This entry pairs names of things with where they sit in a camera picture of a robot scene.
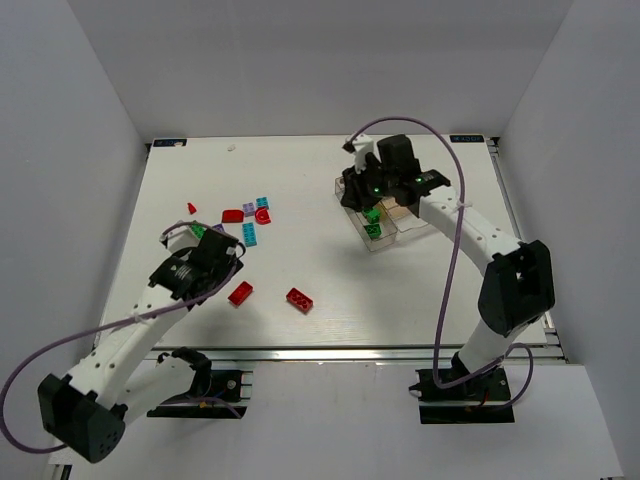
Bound blue label sticker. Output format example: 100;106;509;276
152;138;187;148
449;134;485;143

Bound clear narrow container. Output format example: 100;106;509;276
343;196;399;252

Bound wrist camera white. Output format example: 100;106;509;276
159;221;199;252
342;133;374;174

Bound red round lego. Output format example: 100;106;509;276
254;207;271;225

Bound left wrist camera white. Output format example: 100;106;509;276
159;221;199;252

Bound blue label sticker right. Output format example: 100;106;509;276
449;134;485;143

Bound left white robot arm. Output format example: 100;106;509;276
37;229;246;463

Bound red sloped lego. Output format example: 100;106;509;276
221;209;245;224

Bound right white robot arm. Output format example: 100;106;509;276
341;134;555;388

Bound cyan long lego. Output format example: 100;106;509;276
242;222;258;247

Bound green square lego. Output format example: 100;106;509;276
362;208;381;224

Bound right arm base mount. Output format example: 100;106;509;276
408;368;515;425

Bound red brick lego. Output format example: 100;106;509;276
228;281;254;307
286;288;314;314

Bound clear brown tinted container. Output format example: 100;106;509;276
380;197;416;224

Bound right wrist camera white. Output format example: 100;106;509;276
342;133;374;174

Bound cyan small lego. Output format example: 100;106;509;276
256;197;269;209

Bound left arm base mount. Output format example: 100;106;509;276
146;362;253;420

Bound clear front container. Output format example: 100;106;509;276
393;212;430;237

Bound green brick lego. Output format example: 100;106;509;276
364;223;382;240

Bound blue label sticker left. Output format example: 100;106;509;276
152;138;187;148

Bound lilac square lego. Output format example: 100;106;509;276
242;202;257;217

